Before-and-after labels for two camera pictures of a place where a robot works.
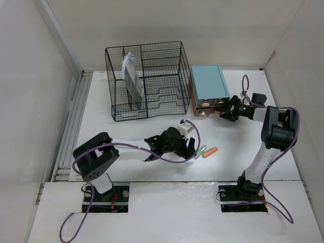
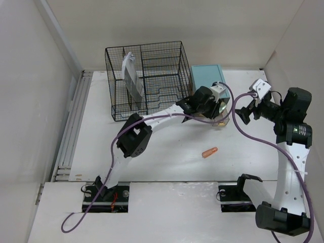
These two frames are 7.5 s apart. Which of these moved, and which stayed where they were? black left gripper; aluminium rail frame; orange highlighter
Moved: black left gripper
Stayed: orange highlighter; aluminium rail frame
